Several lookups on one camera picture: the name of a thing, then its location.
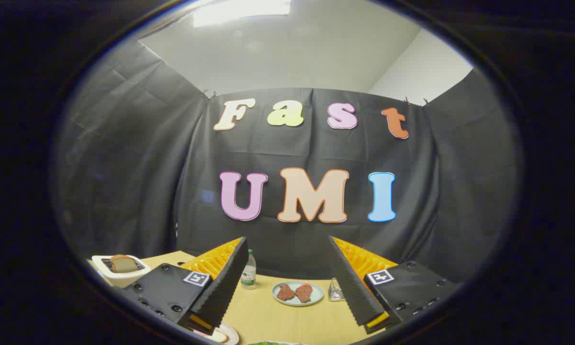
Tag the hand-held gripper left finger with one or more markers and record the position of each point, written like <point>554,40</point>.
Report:
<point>227,282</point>

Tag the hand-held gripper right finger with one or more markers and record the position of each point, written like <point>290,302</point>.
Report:
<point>352,287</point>

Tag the green lettuce leaf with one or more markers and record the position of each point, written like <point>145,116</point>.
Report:
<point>270,343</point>

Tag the plain bread slice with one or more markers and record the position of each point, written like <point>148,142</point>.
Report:
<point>122,264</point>

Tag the clear plastic water bottle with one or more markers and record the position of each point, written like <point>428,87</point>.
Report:
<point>248,273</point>

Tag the pale blue oval plate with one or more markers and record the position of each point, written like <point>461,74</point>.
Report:
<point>316,293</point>

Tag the round beige plate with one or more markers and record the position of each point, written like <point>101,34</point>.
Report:
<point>231,334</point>

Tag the white toaster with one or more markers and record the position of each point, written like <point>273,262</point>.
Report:
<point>124,279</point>

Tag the black backdrop cloth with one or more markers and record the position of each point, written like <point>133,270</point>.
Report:
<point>148,167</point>

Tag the ceiling light panel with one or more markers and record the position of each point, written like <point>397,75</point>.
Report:
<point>242,12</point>

